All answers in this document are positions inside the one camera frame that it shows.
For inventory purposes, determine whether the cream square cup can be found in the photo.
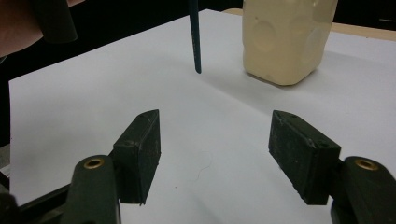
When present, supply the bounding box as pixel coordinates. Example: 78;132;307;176
242;0;339;87

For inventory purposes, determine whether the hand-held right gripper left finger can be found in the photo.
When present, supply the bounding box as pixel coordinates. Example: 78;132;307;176
111;108;163;206

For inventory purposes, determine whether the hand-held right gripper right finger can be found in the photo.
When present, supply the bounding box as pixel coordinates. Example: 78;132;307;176
268;109;343;206

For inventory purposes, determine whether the white paper sheet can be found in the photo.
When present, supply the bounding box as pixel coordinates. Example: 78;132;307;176
8;8;396;224

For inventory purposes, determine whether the dark blue pencil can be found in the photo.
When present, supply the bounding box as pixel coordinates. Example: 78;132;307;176
187;0;203;75

